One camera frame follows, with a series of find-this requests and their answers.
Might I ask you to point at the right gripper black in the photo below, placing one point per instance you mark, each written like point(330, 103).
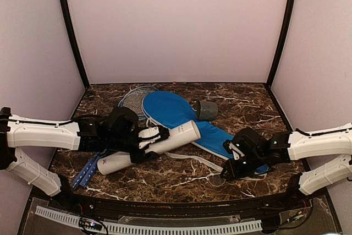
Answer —
point(233, 171)

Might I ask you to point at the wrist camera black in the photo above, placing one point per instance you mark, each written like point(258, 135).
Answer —
point(121, 120)
point(249, 142)

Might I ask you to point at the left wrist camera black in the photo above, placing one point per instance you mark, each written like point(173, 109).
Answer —
point(121, 120)

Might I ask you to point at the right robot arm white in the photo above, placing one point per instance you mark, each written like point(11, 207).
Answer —
point(286, 147)

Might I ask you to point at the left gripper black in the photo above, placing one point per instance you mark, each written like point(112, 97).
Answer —
point(143, 157)

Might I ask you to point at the grey tube cap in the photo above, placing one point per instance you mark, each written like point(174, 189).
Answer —
point(206, 111)

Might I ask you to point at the white slotted cable duct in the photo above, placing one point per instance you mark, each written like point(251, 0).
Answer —
point(139, 226)

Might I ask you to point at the clear plastic disc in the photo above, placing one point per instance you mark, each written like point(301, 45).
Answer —
point(216, 181)

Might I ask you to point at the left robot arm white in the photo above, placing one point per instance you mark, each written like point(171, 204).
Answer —
point(17, 132)

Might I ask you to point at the blue racket cover bag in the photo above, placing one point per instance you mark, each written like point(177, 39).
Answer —
point(171, 110)

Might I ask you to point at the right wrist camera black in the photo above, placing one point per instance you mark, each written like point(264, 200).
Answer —
point(249, 142)

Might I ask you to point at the blue badminton racket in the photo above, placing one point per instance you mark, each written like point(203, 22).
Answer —
point(89, 171)
point(132, 100)

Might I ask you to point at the white shuttlecock tube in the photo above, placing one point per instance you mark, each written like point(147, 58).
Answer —
point(179, 136)

